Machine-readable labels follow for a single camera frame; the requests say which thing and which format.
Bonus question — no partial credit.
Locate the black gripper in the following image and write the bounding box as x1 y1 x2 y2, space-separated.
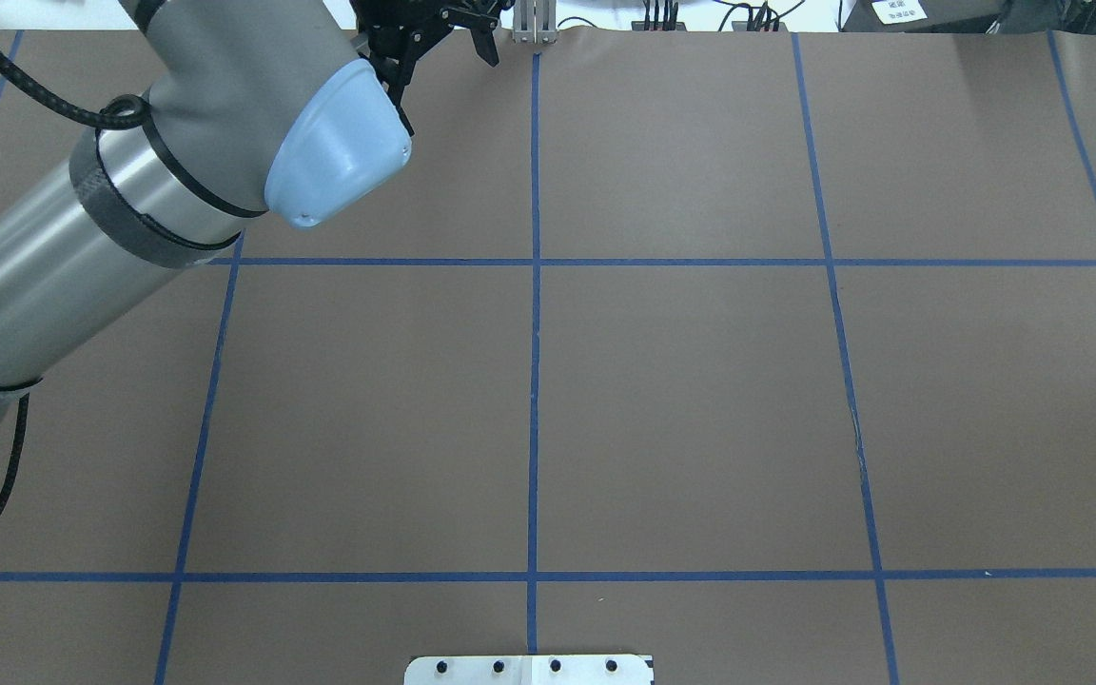
354 1 501 136

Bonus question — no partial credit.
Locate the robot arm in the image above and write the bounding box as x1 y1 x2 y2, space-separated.
0 1 512 421

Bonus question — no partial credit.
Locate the aluminium frame post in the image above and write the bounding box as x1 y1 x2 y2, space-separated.
510 0 559 45

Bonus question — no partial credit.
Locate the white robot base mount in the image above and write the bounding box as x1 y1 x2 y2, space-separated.
403 654 657 684

